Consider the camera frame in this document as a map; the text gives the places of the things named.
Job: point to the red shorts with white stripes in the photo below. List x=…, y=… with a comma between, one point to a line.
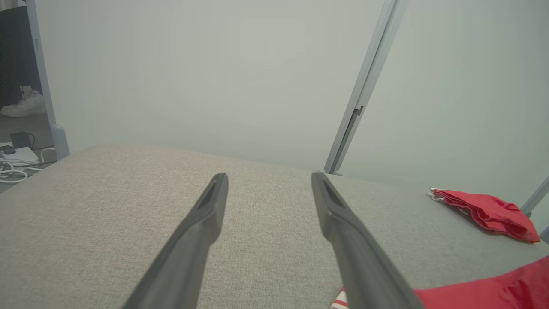
x=493, y=212

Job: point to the white sneaker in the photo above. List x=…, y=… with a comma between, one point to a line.
x=25, y=107

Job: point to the grey partition support leg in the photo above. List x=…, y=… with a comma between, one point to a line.
x=47, y=94

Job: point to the grey metal partition post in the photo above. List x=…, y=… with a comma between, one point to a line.
x=536, y=197
x=369, y=77

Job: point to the black power adapter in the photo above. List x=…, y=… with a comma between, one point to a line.
x=19, y=139

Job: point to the red Bulls basketball jersey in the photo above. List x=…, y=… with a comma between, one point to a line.
x=493, y=292

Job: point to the dark trouser leg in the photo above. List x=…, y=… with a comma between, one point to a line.
x=17, y=51

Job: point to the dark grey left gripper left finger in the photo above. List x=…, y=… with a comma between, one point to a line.
x=184, y=257

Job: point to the white power strip with plugs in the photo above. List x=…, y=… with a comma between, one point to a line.
x=25, y=155

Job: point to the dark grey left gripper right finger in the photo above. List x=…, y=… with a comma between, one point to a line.
x=364, y=266

